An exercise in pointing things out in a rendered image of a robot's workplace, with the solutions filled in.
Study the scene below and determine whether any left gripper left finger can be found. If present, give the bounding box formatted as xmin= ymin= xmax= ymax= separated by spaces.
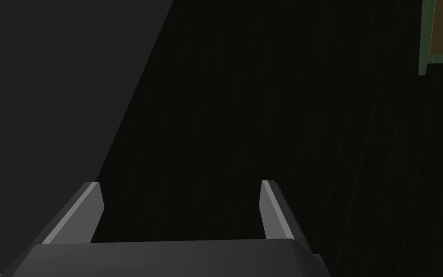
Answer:
xmin=32 ymin=181 xmax=105 ymax=245

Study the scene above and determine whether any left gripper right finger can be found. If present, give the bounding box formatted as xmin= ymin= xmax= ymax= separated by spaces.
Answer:
xmin=259 ymin=179 xmax=310 ymax=247

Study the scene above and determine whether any green framed cabinet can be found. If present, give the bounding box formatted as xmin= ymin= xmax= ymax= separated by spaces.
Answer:
xmin=418 ymin=0 xmax=443 ymax=76

